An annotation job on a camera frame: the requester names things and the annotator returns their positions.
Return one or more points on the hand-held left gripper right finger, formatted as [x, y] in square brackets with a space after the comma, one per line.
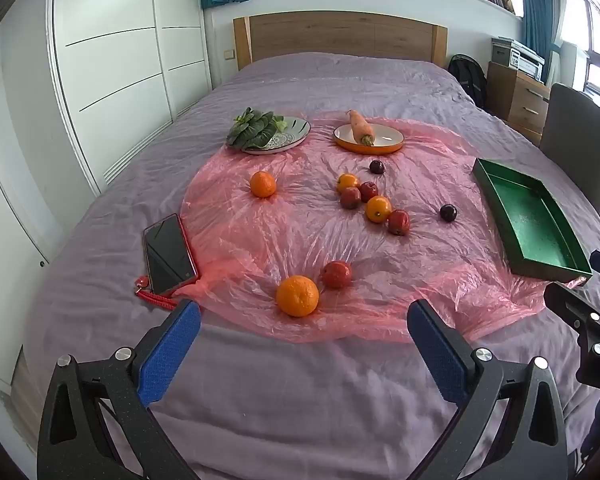
[437, 350]

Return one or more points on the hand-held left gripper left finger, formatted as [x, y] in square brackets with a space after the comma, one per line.
[172, 350]

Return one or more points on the green tray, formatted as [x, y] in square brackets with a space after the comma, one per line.
[530, 215]

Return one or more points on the red apple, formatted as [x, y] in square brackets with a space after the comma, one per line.
[336, 274]
[350, 199]
[369, 191]
[399, 222]

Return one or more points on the orange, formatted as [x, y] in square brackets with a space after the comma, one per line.
[297, 295]
[263, 183]
[378, 208]
[348, 180]

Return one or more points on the dark purple plum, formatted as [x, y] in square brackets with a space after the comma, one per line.
[376, 166]
[448, 212]

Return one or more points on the smartphone with red case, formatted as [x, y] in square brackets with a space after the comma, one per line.
[167, 255]

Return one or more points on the grey chair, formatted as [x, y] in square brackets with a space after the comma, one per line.
[572, 130]

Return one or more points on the bed with purple sheet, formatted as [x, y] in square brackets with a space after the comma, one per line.
[305, 410]

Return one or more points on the pink plastic sheet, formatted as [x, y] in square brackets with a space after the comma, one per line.
[280, 230]

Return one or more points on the wooden dresser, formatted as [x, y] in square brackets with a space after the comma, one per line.
[517, 100]

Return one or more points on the orange rimmed white plate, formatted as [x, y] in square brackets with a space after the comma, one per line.
[387, 137]

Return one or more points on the white printer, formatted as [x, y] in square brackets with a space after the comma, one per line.
[520, 57]

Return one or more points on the black backpack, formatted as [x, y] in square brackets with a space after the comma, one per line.
[467, 77]

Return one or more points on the carrot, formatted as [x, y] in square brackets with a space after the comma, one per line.
[361, 130]

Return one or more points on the bok choy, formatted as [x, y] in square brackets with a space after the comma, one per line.
[252, 130]

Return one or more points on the patterned grey plate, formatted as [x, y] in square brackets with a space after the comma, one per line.
[295, 132]

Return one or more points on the white wardrobe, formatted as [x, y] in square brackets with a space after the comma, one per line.
[120, 60]

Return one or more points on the wooden headboard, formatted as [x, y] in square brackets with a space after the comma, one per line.
[340, 35]

